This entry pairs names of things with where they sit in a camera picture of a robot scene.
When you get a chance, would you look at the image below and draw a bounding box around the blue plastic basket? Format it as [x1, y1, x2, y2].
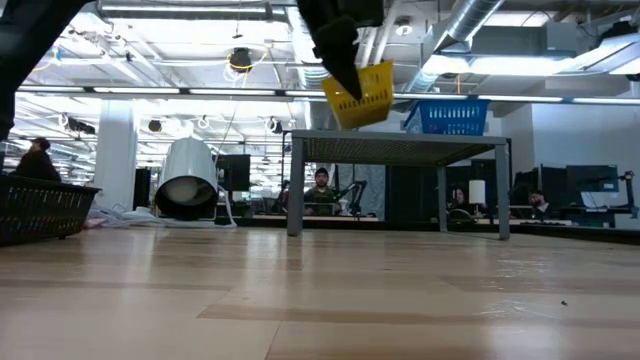
[403, 98, 492, 137]

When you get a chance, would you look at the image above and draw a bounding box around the black mesh basket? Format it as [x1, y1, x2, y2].
[0, 173, 104, 246]

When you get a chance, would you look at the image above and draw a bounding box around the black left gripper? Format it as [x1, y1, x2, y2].
[297, 0, 386, 101]

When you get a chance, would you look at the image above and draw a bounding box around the white column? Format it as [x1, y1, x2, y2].
[93, 99, 139, 211]

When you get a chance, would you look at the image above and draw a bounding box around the grey perforated metal shelf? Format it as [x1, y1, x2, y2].
[285, 129, 512, 241]

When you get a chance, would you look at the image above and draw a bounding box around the slim silver ventilation duct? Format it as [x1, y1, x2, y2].
[409, 0, 506, 94]

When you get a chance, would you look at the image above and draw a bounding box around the wide silver ventilation duct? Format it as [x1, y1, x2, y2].
[285, 0, 346, 91]

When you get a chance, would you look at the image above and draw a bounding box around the black computer monitor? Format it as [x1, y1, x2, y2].
[567, 164, 621, 194]
[214, 153, 252, 194]

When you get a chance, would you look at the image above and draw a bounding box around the person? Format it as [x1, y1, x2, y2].
[13, 137, 63, 184]
[528, 189, 554, 220]
[447, 185, 474, 219]
[302, 167, 344, 217]

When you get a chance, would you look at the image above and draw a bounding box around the black ceiling cable reel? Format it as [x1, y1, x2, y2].
[228, 47, 254, 74]

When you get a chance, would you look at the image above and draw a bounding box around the long ceiling light strip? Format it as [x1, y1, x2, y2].
[17, 85, 416, 99]

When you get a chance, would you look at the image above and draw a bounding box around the yellow plastic basket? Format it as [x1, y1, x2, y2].
[322, 59, 395, 131]

